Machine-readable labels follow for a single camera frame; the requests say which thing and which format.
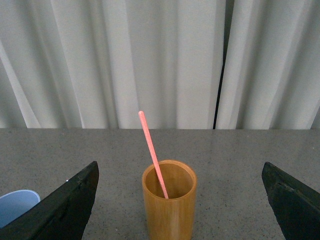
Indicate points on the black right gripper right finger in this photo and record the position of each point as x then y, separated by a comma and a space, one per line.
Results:
295, 205

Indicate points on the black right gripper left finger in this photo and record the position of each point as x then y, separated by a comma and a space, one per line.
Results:
62, 215

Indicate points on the white curtain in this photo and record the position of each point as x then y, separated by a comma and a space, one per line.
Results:
188, 64

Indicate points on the pink chopstick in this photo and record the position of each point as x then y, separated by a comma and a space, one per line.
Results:
153, 155

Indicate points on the bamboo chopstick holder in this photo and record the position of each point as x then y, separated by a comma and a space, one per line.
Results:
172, 218

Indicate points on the blue plastic cup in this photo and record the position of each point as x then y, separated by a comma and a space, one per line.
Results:
15, 204

